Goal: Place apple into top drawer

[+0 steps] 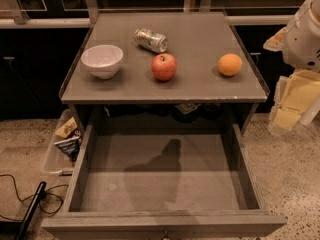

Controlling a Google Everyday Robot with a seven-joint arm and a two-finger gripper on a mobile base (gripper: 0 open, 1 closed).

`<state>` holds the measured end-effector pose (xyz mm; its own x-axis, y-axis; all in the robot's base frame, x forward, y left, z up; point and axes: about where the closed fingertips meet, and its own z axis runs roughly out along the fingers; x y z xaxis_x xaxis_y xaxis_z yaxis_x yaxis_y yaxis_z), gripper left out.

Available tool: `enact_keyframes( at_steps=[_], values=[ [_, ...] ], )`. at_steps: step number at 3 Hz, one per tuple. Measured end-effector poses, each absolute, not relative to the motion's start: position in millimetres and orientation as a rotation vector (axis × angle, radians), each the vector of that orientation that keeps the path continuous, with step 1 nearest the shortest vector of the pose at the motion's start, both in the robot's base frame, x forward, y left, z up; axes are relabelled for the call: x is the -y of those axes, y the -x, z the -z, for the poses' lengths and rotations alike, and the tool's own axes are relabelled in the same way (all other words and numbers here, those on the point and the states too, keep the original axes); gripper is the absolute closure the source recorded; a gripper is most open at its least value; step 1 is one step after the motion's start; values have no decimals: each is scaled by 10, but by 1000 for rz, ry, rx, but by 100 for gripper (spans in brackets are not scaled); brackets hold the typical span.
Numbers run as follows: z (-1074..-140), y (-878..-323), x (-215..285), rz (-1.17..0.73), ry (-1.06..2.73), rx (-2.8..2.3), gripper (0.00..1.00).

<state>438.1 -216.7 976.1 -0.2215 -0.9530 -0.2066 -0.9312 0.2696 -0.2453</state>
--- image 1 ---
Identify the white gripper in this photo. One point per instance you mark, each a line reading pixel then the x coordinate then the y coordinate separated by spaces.
pixel 302 39

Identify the red apple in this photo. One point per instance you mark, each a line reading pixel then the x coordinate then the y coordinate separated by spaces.
pixel 164 67

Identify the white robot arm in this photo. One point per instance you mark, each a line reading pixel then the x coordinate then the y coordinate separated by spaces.
pixel 316 4

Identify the grey cabinet with top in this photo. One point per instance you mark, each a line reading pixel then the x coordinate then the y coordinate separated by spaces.
pixel 179 59

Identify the open grey top drawer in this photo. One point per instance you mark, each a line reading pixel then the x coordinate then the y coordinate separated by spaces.
pixel 140 184

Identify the orange fruit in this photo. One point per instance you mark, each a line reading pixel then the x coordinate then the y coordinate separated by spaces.
pixel 230 64

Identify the crushed soda can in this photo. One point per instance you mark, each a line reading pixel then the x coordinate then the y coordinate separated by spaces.
pixel 150 40

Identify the white ceramic bowl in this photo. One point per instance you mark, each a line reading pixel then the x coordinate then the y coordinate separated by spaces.
pixel 102 61

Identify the tan snack packet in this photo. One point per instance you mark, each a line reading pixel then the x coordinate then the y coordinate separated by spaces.
pixel 67 128

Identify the dark blue snack bag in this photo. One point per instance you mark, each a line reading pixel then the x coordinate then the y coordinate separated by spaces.
pixel 69 147

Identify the clear plastic bin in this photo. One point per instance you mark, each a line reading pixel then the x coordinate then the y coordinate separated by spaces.
pixel 56 162

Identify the black rod on floor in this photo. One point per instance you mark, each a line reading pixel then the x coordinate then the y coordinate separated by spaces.
pixel 23 226

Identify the metal railing frame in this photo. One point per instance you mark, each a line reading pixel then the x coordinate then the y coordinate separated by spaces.
pixel 84 13

